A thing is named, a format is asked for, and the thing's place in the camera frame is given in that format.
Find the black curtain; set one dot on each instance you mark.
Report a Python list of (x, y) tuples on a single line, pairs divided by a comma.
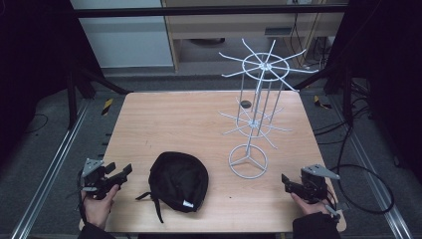
[(391, 73), (30, 66)]

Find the aluminium floor rail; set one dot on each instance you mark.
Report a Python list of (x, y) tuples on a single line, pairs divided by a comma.
[(375, 172), (49, 166)]

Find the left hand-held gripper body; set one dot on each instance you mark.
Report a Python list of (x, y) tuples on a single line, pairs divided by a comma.
[(94, 182)]

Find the round black table grommet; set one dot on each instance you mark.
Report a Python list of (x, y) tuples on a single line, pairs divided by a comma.
[(246, 104)]

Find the light wooden shelf unit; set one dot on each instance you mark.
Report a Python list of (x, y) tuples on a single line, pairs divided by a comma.
[(232, 26)]

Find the person's left hand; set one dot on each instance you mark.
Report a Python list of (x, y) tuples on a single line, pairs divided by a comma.
[(98, 209)]

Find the black metal stand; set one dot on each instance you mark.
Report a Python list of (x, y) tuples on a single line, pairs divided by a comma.
[(347, 96), (72, 96)]

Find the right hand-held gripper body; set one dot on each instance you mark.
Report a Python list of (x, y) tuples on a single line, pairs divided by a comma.
[(313, 186)]

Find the yellow black striped tape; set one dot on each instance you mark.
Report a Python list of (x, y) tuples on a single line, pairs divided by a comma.
[(106, 106), (320, 102)]

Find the black horizontal frame bar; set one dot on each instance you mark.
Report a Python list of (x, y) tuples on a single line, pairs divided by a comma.
[(199, 11)]

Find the person's right hand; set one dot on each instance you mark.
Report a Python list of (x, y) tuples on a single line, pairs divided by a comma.
[(310, 207)]

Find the white cabinet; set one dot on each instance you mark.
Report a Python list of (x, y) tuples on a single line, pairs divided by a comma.
[(126, 40)]

